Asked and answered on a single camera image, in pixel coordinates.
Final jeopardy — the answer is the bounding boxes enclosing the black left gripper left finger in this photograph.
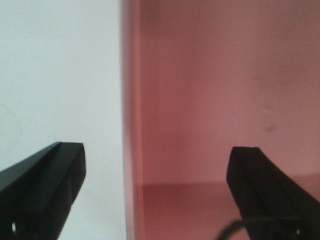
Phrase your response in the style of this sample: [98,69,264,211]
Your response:
[0,142,86,240]

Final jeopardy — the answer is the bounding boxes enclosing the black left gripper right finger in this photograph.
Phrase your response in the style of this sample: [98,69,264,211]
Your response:
[226,147,320,240]

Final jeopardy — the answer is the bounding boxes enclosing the pink plastic box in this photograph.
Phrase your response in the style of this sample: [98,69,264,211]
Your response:
[120,0,320,240]

